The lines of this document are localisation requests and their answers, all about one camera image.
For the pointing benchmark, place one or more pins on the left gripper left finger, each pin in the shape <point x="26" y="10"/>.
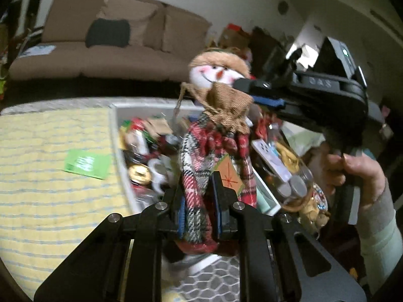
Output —
<point x="120" y="257"/>

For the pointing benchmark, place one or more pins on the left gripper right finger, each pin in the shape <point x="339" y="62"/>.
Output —
<point x="279" y="259"/>

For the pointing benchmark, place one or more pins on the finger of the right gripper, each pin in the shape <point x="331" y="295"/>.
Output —
<point x="261" y="88"/>
<point x="265" y="101"/>

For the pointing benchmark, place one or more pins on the snowman plaid doll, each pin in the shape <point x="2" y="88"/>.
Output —
<point x="220" y="131"/>

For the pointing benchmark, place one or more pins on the light green card packet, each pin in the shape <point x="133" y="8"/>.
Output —
<point x="87" y="164"/>

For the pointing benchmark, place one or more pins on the person's right forearm sleeve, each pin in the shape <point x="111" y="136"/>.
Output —
<point x="381" y="240"/>

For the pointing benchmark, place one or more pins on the person's right hand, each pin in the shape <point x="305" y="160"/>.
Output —
<point x="335" y="168"/>

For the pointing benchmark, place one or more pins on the white phone case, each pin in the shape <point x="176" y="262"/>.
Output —
<point x="271" y="159"/>

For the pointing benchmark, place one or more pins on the yellow checked tablecloth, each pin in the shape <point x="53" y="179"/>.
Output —
<point x="45" y="211"/>

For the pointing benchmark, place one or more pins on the gold round tin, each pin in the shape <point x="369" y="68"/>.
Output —
<point x="140" y="174"/>

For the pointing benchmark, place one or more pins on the white mug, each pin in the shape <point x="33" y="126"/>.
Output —
<point x="159" y="176"/>

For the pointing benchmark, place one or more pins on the brown fabric sofa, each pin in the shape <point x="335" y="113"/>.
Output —
<point x="143" y="40"/>

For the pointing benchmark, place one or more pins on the white storage bin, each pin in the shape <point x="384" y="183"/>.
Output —
<point x="139" y="197"/>

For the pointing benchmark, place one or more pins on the dark cushion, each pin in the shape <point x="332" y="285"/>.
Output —
<point x="104" y="32"/>

